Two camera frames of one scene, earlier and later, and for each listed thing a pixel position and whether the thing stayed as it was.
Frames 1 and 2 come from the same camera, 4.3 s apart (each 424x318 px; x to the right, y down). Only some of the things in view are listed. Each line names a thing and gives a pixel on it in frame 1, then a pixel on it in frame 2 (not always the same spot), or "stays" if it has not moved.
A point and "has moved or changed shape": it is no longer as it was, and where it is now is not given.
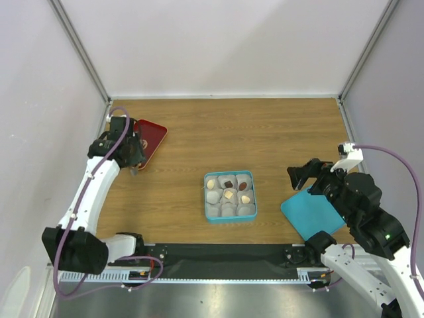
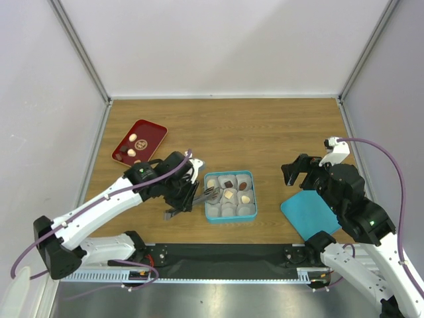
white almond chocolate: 245,199 stays
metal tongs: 134,171 has moved or changed shape
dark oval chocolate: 242,186 stays
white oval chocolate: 210,184 stays
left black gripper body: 137,155 -> 179,192
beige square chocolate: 228,194 stays
